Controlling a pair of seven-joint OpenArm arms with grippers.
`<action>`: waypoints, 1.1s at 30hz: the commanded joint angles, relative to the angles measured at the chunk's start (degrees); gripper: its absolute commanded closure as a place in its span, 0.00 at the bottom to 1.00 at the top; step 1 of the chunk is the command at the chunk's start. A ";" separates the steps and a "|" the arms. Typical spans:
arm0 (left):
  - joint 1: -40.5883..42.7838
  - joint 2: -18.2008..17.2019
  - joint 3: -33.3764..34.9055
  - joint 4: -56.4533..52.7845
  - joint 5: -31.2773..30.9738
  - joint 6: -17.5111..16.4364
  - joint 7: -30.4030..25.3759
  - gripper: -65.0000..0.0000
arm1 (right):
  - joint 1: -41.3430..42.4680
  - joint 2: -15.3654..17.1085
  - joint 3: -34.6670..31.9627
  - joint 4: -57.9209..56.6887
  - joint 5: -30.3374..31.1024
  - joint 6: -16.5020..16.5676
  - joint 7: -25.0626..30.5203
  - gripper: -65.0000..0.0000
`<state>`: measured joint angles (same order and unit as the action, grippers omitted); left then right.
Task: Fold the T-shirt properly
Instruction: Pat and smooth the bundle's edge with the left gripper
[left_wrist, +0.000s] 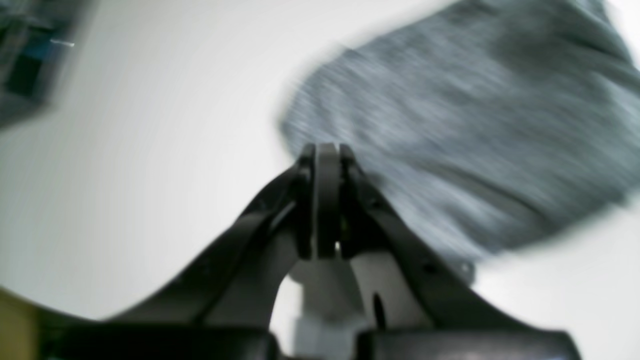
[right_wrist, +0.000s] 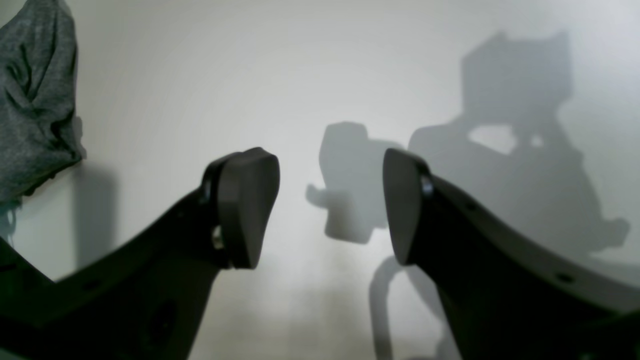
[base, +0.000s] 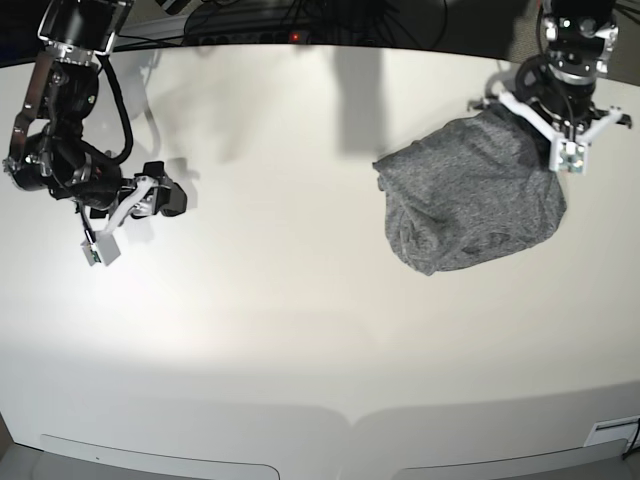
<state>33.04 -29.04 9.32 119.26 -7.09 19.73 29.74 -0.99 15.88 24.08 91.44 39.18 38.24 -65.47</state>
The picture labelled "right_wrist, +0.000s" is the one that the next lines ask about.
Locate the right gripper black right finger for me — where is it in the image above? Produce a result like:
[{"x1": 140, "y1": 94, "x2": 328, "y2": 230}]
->
[{"x1": 382, "y1": 148, "x2": 640, "y2": 360}]

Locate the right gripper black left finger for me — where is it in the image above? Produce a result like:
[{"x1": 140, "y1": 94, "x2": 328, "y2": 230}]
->
[{"x1": 0, "y1": 147, "x2": 281, "y2": 360}]

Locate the grey long-sleeve T-shirt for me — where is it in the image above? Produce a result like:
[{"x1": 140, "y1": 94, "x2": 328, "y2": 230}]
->
[{"x1": 0, "y1": 0, "x2": 83, "y2": 243}]

